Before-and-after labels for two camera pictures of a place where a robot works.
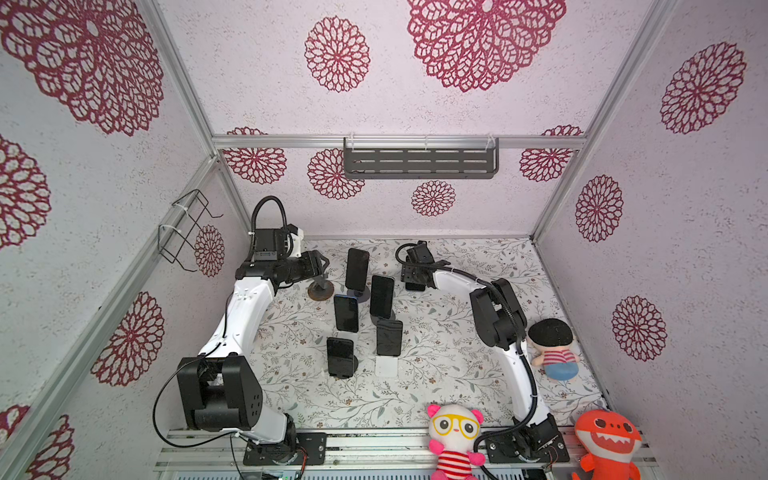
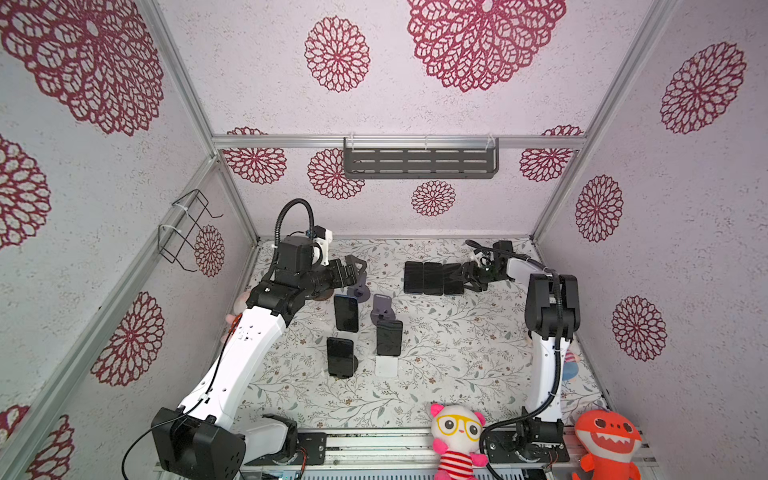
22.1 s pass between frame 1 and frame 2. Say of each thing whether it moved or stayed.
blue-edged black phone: stayed
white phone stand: stayed
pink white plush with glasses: stayed
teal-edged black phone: moved
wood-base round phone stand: stayed
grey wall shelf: stayed
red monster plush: stayed
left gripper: moved
